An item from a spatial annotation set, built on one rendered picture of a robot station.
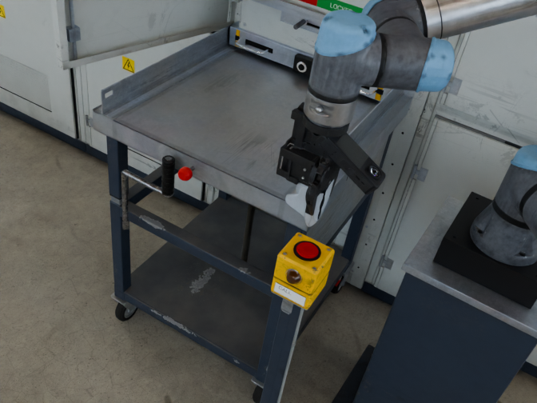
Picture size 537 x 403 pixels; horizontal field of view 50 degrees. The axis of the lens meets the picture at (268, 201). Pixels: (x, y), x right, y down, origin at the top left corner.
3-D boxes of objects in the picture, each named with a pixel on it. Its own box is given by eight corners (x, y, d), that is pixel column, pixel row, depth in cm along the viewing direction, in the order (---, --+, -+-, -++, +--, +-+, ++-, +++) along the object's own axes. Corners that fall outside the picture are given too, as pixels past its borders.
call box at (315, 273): (306, 312, 105) (316, 273, 98) (268, 292, 107) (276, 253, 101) (325, 285, 110) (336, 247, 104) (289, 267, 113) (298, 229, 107)
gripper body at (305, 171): (296, 157, 98) (309, 95, 91) (341, 177, 96) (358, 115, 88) (274, 177, 93) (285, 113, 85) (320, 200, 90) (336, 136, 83)
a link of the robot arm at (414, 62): (439, 21, 86) (367, 13, 84) (464, 53, 77) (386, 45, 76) (423, 69, 91) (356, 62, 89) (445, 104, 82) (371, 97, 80)
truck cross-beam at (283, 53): (387, 104, 163) (392, 85, 159) (228, 44, 180) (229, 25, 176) (393, 97, 167) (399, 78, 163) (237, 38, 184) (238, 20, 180)
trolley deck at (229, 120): (307, 232, 127) (312, 211, 123) (93, 129, 146) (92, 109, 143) (407, 113, 175) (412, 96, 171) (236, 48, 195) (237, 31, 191)
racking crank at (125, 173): (118, 228, 157) (114, 136, 138) (126, 222, 159) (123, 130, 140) (166, 256, 151) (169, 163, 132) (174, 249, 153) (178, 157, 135)
